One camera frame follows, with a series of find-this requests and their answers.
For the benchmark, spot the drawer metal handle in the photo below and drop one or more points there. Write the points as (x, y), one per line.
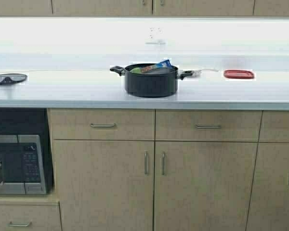
(103, 125)
(208, 126)

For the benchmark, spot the far right drawer front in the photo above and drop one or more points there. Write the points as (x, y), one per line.
(275, 126)

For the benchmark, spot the left lower door handle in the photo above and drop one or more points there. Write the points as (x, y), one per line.
(146, 163)

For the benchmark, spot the bottom left drawer front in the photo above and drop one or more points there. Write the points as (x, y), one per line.
(43, 218)

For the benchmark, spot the left drawer metal handle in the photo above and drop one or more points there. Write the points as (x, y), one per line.
(103, 125)

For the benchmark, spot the cabinet door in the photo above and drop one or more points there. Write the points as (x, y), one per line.
(102, 185)
(203, 7)
(102, 7)
(206, 186)

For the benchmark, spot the blue Ziploc bag box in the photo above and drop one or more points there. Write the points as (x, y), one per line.
(148, 68)

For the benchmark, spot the red plastic container lid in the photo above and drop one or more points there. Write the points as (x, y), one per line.
(238, 74)

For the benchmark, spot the white frying pan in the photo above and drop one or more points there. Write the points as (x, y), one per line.
(200, 71)

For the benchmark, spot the stainless steel microwave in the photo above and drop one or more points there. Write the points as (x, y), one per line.
(26, 165)

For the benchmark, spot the dark glass pot lid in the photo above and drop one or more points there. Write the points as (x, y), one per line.
(12, 78)

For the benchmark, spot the black cooking pot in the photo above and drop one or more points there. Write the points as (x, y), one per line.
(151, 85)

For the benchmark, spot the right wooden drawer front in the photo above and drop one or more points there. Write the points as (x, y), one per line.
(180, 125)

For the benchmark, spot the far right lower door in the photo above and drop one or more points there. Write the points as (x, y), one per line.
(269, 205)

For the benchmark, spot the white wall outlet plate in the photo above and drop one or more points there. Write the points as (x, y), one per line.
(155, 36)

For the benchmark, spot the door handle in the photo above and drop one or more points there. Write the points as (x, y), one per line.
(163, 164)
(146, 163)

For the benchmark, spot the wooden drawer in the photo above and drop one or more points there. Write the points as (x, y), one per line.
(74, 124)
(180, 125)

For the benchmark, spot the bottom left drawer handle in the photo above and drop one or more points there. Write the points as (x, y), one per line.
(12, 224)

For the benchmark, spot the right drawer metal handle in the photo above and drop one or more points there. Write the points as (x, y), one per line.
(208, 126)

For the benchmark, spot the left wooden drawer front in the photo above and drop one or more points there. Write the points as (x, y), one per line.
(74, 124)

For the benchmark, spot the right lower door handle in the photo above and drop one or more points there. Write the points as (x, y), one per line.
(163, 164)

